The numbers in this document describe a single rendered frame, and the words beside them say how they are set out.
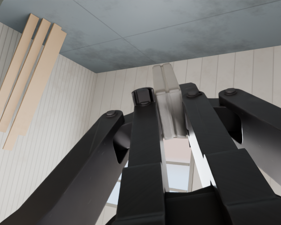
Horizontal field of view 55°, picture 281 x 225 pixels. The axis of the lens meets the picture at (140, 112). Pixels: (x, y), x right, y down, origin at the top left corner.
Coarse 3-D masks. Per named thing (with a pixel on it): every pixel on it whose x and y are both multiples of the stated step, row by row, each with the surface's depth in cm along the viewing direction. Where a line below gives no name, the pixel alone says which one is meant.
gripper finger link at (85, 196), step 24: (120, 120) 14; (96, 144) 11; (72, 168) 10; (96, 168) 11; (120, 168) 13; (48, 192) 9; (72, 192) 9; (96, 192) 11; (24, 216) 8; (48, 216) 8; (72, 216) 9; (96, 216) 11
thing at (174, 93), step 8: (168, 64) 21; (168, 72) 18; (168, 80) 17; (176, 80) 17; (168, 88) 16; (176, 88) 15; (168, 96) 15; (176, 96) 15; (176, 104) 15; (176, 112) 15; (176, 120) 15; (184, 120) 16; (176, 128) 16; (184, 128) 16; (176, 136) 16; (184, 136) 16
